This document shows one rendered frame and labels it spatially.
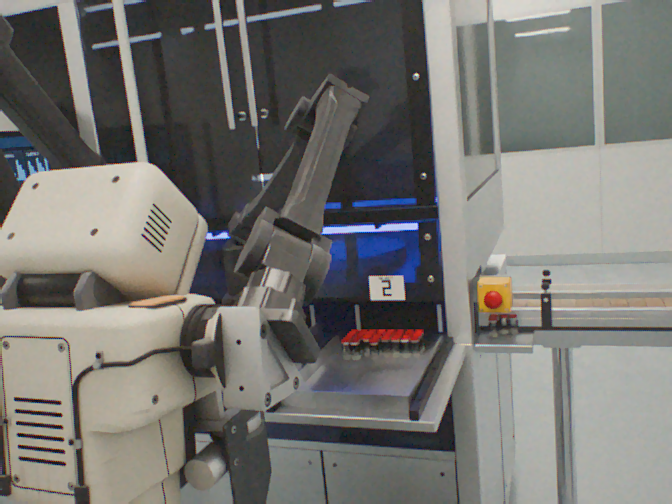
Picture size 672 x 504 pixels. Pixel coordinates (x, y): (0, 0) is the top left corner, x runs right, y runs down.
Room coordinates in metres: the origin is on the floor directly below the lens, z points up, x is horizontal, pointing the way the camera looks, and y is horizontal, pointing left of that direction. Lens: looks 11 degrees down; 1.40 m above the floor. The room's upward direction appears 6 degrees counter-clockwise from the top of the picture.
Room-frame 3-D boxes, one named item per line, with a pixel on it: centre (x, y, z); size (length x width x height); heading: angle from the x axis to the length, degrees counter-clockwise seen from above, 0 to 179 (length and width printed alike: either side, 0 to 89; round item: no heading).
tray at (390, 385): (1.29, -0.04, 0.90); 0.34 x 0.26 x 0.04; 159
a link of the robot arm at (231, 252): (1.40, 0.22, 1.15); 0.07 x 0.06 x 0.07; 8
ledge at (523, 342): (1.45, -0.39, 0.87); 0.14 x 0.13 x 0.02; 160
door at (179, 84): (1.68, 0.39, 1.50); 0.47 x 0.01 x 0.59; 70
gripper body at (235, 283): (1.40, 0.22, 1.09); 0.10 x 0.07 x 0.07; 175
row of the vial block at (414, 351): (1.39, -0.08, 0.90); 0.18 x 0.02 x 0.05; 69
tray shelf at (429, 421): (1.39, 0.10, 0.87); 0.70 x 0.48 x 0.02; 70
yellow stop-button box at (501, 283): (1.42, -0.36, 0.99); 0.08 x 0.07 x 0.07; 160
